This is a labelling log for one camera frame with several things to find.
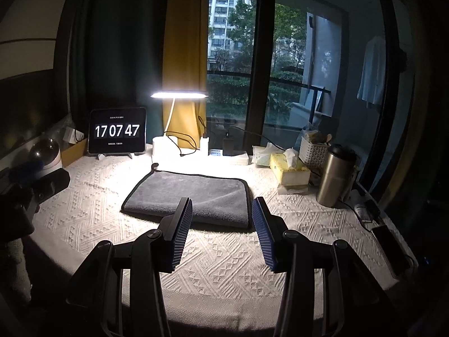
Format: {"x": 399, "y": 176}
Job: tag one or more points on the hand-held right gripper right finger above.
{"x": 263, "y": 234}

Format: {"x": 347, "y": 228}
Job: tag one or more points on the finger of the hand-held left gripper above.
{"x": 52, "y": 183}

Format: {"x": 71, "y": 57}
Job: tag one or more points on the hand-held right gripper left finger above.
{"x": 183, "y": 233}

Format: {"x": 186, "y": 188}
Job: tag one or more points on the grey towel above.
{"x": 186, "y": 196}

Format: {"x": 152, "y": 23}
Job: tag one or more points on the white dome device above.
{"x": 47, "y": 158}

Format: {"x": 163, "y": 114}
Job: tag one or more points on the cardboard box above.
{"x": 73, "y": 152}

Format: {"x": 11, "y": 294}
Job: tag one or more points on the white textured tablecloth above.
{"x": 224, "y": 256}

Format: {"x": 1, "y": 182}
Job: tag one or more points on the small white box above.
{"x": 73, "y": 135}

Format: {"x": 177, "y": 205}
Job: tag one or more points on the white tablet stand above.
{"x": 101, "y": 155}

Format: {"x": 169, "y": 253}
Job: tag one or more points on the yellow tissue box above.
{"x": 287, "y": 172}

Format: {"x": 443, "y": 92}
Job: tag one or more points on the white tissue pack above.
{"x": 263, "y": 156}

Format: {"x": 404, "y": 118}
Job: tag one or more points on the white power strip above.
{"x": 229, "y": 158}

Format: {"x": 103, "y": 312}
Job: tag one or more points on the tablet clock display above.
{"x": 117, "y": 130}

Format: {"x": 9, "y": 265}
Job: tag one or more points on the stainless steel tumbler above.
{"x": 331, "y": 177}

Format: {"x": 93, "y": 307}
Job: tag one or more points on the white charger plug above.
{"x": 205, "y": 142}

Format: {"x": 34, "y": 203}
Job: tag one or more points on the black power adapter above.
{"x": 233, "y": 144}

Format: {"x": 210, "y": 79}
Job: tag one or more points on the white woven basket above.
{"x": 314, "y": 152}

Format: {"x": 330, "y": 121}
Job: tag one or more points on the black charger block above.
{"x": 371, "y": 209}

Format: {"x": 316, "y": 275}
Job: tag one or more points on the black smartphone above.
{"x": 391, "y": 251}

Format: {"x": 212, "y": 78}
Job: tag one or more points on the white desk lamp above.
{"x": 179, "y": 95}

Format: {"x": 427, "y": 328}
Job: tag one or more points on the dark green curtain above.
{"x": 119, "y": 42}

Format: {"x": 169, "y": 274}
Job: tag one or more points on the yellow curtain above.
{"x": 184, "y": 42}

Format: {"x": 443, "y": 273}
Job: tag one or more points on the white hanging garment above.
{"x": 371, "y": 73}

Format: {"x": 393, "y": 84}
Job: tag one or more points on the black window frame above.
{"x": 261, "y": 52}

